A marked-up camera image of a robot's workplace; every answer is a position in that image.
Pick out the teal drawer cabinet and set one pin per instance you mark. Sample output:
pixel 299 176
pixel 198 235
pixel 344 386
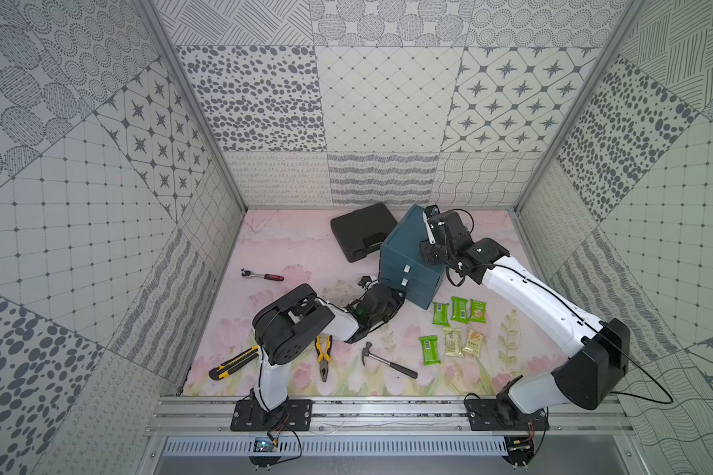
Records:
pixel 401 264

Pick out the aluminium mounting rail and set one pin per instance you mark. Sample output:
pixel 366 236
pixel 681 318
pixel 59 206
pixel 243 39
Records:
pixel 208 416

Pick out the black plastic case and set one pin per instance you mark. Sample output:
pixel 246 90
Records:
pixel 363 231

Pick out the white slotted cable duct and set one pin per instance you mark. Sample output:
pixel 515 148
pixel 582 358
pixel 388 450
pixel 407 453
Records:
pixel 372 445

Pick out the yellow cookie packet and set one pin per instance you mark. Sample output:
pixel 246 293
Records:
pixel 452 342
pixel 474 343

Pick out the red handled ratchet wrench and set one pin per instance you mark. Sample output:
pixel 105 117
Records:
pixel 265 276

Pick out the green cookie packet front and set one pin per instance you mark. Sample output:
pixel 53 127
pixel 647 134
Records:
pixel 477 312

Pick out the green cookie packet barcode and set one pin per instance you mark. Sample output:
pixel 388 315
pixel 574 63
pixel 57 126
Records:
pixel 459 310

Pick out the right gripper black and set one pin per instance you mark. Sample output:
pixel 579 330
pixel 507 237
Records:
pixel 426 256

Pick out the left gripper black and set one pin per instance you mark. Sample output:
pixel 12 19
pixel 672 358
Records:
pixel 389 295

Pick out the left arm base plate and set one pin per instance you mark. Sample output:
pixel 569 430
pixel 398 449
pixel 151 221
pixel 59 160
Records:
pixel 292 414

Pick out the yellow black pliers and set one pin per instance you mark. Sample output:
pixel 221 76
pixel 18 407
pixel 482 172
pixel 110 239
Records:
pixel 323 346

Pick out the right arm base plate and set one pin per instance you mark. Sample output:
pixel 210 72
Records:
pixel 495 415

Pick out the green cookie packet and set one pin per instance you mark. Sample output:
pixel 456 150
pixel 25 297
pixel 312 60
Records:
pixel 477 312
pixel 441 314
pixel 430 352

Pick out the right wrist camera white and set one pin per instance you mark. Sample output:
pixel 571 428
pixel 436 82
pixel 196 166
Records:
pixel 429 219

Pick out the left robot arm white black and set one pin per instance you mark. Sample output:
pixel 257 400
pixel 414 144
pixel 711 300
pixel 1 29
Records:
pixel 288 326

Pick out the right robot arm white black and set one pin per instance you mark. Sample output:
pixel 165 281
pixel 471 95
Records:
pixel 597 351

